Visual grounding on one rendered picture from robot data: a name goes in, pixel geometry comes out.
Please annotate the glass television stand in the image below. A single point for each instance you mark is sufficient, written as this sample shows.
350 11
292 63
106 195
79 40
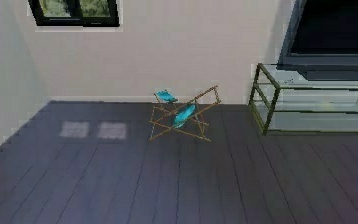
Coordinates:
273 96

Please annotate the blue wooden folding chair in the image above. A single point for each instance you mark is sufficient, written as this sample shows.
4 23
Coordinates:
183 115

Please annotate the black framed window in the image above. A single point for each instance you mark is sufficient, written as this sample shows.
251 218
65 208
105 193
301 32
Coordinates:
76 20

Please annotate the black television set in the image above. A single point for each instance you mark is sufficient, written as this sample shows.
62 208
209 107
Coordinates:
330 36

